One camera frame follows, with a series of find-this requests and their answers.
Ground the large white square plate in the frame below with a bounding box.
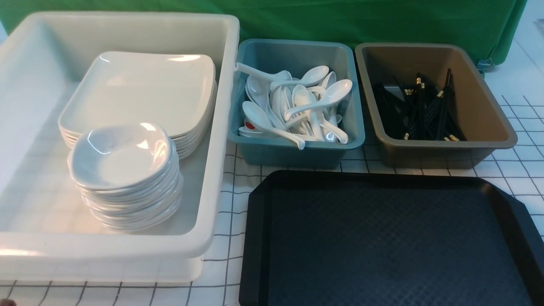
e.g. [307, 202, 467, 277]
[58, 51, 215, 137]

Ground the white ceramic soup spoon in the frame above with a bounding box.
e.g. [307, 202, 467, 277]
[284, 79, 352, 120]

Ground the white spoon front in bin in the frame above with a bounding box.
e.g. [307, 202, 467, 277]
[242, 101, 306, 150]

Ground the white spoon on bin edge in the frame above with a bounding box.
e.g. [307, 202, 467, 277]
[235, 62, 292, 82]

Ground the black serving tray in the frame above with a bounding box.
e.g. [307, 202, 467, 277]
[238, 170, 544, 306]

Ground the teal plastic bin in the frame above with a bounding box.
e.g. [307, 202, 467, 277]
[227, 39, 366, 169]

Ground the stack of white square plates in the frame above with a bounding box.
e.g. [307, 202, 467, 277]
[58, 81, 218, 159]

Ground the stack of white small bowls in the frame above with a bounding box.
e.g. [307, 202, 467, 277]
[68, 123, 184, 232]

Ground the pile of black chopsticks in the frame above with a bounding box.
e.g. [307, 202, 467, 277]
[372, 68, 467, 142]

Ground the brown plastic bin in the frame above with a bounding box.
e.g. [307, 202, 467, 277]
[355, 43, 518, 169]

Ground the large white plastic bin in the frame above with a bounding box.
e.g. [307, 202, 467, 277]
[1, 11, 240, 285]

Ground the white checkered tablecloth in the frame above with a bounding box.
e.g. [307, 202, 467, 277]
[1, 45, 543, 306]

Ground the green cloth backdrop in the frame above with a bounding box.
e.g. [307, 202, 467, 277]
[1, 0, 527, 64]

